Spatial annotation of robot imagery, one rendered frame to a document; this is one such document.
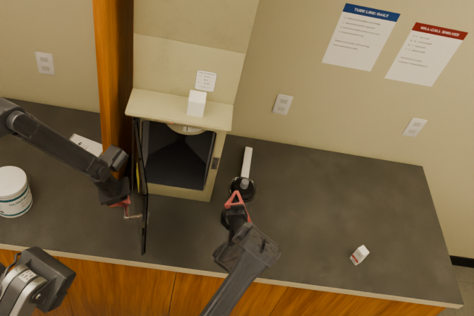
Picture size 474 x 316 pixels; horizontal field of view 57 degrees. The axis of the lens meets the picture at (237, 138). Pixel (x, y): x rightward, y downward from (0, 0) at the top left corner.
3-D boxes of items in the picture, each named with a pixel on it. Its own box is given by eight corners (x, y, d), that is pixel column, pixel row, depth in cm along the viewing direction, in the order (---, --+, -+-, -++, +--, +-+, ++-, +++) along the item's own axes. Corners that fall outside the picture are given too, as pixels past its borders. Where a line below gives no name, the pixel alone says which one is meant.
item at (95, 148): (75, 139, 190) (73, 132, 187) (108, 152, 188) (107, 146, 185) (58, 158, 181) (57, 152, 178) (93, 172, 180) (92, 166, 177)
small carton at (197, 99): (188, 104, 135) (190, 89, 131) (204, 106, 136) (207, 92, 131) (186, 115, 132) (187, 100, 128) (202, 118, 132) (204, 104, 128)
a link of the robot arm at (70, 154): (-33, 111, 87) (5, 131, 84) (-16, 87, 89) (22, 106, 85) (77, 170, 127) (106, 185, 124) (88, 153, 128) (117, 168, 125)
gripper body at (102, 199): (100, 189, 140) (89, 178, 134) (130, 178, 140) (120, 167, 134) (101, 207, 136) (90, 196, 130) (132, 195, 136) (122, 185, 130)
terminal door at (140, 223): (134, 187, 173) (135, 117, 144) (142, 257, 154) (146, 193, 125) (132, 187, 173) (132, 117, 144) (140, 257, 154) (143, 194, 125)
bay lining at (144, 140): (151, 135, 189) (154, 73, 163) (210, 144, 191) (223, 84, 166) (140, 180, 172) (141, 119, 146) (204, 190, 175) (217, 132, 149)
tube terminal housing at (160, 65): (143, 144, 194) (149, -12, 138) (215, 156, 198) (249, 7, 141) (131, 190, 177) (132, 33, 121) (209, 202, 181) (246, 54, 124)
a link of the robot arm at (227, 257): (234, 239, 101) (272, 268, 100) (248, 219, 103) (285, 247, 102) (207, 258, 140) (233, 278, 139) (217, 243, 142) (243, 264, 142)
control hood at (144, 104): (132, 109, 143) (132, 87, 136) (228, 125, 146) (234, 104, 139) (123, 135, 135) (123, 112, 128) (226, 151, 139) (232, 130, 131)
